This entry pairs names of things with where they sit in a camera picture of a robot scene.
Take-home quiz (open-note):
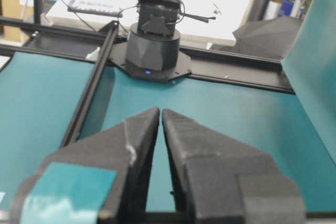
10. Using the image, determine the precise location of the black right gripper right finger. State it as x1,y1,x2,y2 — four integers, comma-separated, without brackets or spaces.
162,109,306,223

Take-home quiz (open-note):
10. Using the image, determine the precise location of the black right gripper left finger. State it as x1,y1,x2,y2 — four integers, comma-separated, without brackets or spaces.
9,107,160,223

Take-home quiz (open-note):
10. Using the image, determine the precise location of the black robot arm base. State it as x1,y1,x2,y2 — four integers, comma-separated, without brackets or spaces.
110,0,214,83

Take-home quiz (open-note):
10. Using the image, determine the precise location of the teal backdrop panel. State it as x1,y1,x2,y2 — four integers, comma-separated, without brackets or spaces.
280,0,336,135

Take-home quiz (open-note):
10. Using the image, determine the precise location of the black angular cover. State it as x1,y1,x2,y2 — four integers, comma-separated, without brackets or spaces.
233,16,302,60

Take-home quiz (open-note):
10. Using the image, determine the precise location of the black aluminium frame rail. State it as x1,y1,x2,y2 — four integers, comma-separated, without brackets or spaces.
1,17,294,94

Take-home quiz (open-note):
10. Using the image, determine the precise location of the black diagonal frame strut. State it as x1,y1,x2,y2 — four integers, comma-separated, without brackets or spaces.
59,21,119,148

